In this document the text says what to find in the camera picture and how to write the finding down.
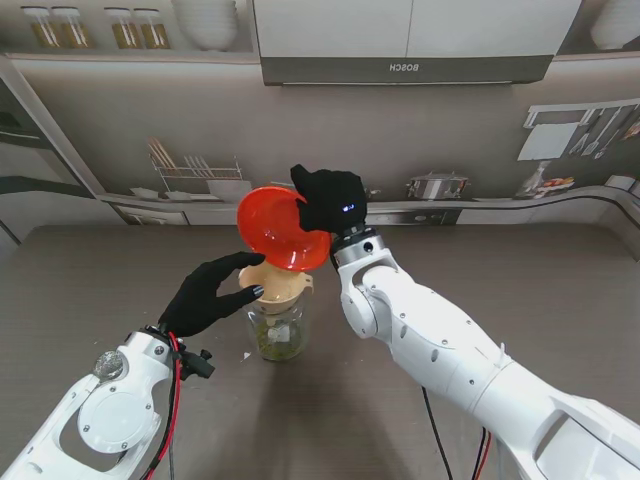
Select red left arm cable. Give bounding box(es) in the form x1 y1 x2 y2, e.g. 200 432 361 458
149 332 184 480

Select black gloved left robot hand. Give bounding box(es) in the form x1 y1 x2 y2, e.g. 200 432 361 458
158 251 266 339

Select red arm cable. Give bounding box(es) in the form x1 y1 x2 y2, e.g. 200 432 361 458
472 427 494 480
149 332 184 480

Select green mung beans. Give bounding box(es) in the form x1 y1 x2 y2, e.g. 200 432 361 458
254 319 304 360

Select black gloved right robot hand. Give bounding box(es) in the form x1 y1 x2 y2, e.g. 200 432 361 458
290 163 369 236

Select clear glass jar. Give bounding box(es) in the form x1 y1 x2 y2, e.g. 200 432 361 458
243 299 310 362

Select cream plastic funnel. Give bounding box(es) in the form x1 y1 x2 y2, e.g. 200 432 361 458
238 264 316 329

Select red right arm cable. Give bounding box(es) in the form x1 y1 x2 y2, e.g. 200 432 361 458
472 427 494 480

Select printed kitchen backdrop banner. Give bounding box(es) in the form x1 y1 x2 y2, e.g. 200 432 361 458
0 0 640 261

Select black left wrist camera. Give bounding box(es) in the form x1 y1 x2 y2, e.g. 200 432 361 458
177 348 216 381

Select orange plastic bowl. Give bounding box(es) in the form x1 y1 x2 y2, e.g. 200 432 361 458
236 185 334 274

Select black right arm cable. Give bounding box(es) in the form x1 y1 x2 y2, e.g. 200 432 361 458
422 387 456 480

